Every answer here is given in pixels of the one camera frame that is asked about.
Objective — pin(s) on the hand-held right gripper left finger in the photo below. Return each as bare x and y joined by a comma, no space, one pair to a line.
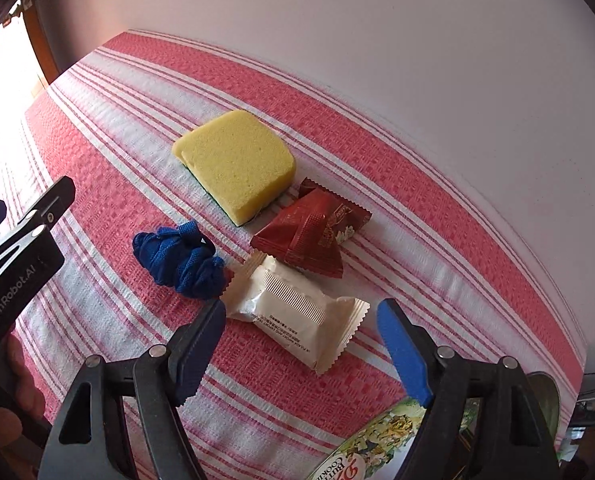
197,355

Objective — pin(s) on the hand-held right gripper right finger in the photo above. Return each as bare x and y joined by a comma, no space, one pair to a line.
407,355

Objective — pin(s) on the round printed cookie tin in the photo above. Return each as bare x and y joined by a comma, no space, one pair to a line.
372,445

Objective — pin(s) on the white snack packet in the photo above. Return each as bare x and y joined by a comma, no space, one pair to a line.
292,310

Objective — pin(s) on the yellow green sponge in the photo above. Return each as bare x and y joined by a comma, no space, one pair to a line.
180,152
242,160

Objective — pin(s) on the person's left hand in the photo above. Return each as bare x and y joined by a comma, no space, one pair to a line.
24,375

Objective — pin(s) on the blue bundled cloth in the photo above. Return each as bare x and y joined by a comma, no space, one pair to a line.
182,260

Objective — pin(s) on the red snack packet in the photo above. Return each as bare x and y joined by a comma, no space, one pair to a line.
302,235
350,217

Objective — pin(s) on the brown wooden door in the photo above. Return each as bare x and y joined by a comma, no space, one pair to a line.
42,45

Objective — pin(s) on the red white striped tablecloth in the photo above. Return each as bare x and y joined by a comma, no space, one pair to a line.
377,160

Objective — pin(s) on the metal door latch plate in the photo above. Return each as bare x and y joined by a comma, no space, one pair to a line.
27,0

